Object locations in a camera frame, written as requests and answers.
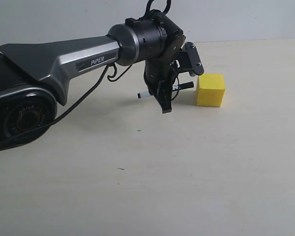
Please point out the black and white marker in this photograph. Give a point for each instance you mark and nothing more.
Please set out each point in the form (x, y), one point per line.
(175, 88)

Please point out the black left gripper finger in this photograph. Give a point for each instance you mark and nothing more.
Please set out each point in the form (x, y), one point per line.
(164, 96)

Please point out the yellow foam cube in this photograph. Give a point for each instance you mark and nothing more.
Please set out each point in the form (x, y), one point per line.
(210, 90)

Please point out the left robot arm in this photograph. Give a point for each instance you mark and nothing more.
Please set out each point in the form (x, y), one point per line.
(35, 78)

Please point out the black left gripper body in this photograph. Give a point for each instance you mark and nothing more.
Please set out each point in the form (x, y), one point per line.
(158, 76)

